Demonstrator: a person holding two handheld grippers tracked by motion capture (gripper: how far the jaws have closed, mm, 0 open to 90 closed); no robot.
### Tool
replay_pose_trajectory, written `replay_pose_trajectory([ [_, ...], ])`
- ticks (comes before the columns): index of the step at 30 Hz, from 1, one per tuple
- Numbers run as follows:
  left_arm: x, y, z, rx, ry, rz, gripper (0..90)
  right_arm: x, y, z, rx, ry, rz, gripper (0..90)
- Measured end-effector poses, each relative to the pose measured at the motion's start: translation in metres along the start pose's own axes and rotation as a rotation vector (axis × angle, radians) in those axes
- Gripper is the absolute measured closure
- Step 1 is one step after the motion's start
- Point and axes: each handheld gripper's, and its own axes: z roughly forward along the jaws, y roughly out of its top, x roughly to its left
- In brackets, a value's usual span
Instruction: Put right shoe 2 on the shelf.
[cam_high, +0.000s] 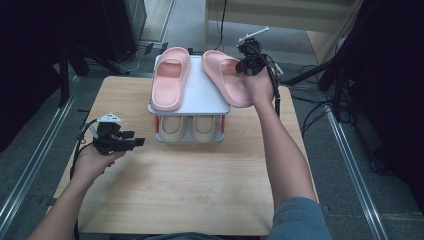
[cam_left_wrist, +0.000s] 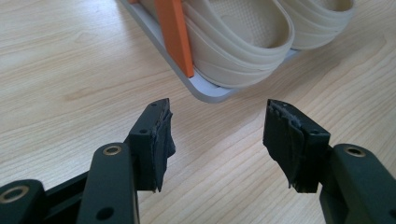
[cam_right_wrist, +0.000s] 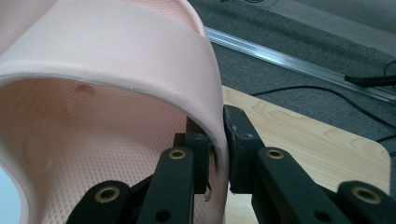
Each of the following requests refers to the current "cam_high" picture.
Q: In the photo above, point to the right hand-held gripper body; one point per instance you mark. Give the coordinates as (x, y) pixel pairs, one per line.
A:
(255, 60)

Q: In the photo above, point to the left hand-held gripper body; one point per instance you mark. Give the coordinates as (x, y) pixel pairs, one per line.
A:
(108, 138)

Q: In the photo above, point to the pink slipper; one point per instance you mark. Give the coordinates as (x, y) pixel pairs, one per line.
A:
(226, 80)
(168, 83)

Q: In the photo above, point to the beige slipper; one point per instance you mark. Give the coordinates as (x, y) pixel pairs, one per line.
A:
(172, 128)
(204, 128)

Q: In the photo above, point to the white two-tier shoe rack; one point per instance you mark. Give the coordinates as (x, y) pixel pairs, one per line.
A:
(200, 93)

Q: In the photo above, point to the person's right hand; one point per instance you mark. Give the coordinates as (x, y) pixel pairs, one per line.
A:
(261, 88)

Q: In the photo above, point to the person's left hand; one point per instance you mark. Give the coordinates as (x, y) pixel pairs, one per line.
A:
(91, 166)

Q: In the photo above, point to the light wooden furniture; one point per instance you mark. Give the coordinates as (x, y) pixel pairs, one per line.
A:
(300, 16)

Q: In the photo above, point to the black metal stand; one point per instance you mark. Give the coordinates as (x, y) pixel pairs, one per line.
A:
(320, 71)

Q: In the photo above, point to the black tripod stand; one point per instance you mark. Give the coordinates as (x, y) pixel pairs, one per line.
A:
(80, 63)

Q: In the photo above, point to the grey tape patch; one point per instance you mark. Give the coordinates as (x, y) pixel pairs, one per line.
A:
(326, 209)
(46, 201)

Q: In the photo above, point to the dark cabinet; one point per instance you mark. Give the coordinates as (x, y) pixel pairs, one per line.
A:
(125, 26)

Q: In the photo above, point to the dark curtain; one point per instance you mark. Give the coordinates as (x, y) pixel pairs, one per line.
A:
(30, 50)
(393, 83)

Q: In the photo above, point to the person's blue-grey shirt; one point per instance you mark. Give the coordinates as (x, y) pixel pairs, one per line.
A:
(300, 220)

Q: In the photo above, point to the metal floor rail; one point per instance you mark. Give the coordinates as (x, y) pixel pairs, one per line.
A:
(36, 163)
(353, 173)

